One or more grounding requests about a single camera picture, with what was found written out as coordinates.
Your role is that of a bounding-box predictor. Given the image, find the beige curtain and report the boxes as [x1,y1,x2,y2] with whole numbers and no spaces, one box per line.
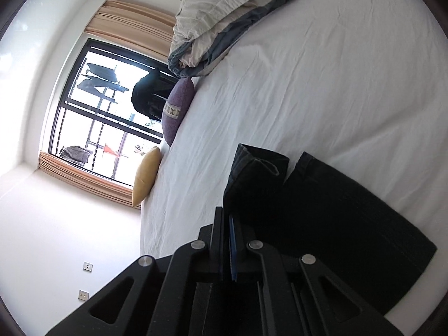
[84,0,175,63]

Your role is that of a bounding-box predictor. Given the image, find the purple cushion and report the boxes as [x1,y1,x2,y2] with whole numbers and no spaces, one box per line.
[161,77,196,146]

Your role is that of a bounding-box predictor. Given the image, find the white wall socket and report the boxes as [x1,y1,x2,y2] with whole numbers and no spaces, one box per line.
[83,262,93,272]

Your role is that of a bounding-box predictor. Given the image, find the red flag outside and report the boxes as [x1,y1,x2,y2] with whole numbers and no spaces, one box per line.
[102,144,120,158]

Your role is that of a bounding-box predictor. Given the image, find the yellow cushion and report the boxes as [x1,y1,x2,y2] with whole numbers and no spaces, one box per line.
[132,146,162,207]

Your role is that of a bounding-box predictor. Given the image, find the white bed sheet mattress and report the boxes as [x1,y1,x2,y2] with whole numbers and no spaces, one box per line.
[141,0,447,335]

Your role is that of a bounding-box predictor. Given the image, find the black bag at window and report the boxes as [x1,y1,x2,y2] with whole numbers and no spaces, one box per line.
[130,68,174,122]

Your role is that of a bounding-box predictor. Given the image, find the black denim pants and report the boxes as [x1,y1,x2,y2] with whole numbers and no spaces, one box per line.
[223,144,437,314]

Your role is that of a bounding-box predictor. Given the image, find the beige wall socket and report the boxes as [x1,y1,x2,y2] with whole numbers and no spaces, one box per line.
[78,290,90,301]

